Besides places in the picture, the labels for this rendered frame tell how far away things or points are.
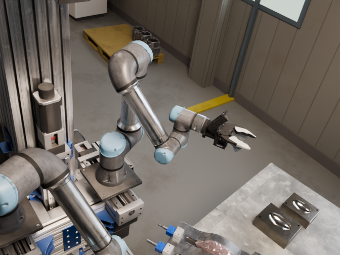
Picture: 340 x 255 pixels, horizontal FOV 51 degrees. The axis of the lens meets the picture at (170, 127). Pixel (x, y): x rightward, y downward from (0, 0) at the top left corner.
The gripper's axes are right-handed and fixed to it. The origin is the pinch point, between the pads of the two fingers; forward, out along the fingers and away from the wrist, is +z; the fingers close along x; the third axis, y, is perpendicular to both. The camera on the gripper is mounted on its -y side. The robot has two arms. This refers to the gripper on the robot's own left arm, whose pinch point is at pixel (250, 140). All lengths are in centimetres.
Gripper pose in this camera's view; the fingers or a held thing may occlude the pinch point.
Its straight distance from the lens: 146.9
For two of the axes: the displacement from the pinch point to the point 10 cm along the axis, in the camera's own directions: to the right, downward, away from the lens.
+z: 8.8, 3.8, -2.8
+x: -4.6, 6.1, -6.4
